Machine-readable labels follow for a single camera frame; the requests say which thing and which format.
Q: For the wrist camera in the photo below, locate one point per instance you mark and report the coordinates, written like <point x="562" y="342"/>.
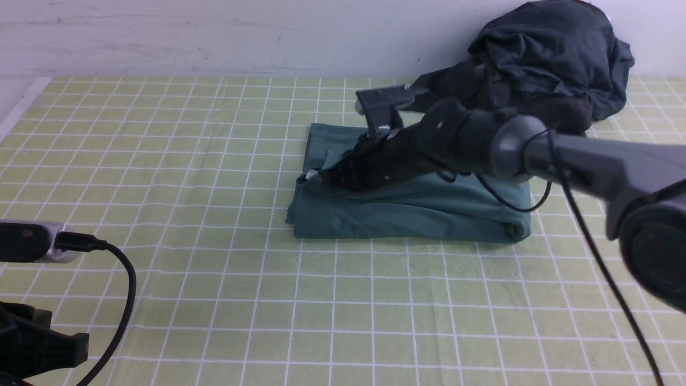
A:
<point x="27" y="241"/>
<point x="381" y="107"/>

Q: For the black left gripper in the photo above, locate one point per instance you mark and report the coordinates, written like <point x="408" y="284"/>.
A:
<point x="30" y="347"/>

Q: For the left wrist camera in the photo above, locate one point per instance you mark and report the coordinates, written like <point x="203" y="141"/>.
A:
<point x="27" y="241"/>

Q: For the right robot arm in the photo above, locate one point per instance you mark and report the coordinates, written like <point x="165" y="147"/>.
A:
<point x="642" y="184"/>

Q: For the green long-sleeve top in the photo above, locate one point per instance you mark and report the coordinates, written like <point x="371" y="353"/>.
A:
<point x="426" y="208"/>

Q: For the green checkered tablecloth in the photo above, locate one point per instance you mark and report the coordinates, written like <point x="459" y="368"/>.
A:
<point x="192" y="178"/>

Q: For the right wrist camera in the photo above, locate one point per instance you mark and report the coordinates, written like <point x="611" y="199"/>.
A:
<point x="381" y="107"/>

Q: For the dark brown garment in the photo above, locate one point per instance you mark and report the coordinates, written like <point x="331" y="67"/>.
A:
<point x="477" y="84"/>

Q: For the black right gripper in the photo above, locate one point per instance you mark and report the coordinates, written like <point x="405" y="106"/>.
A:
<point x="374" y="162"/>

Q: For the dark blue-grey sweatshirt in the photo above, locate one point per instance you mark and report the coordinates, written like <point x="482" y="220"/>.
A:
<point x="564" y="48"/>

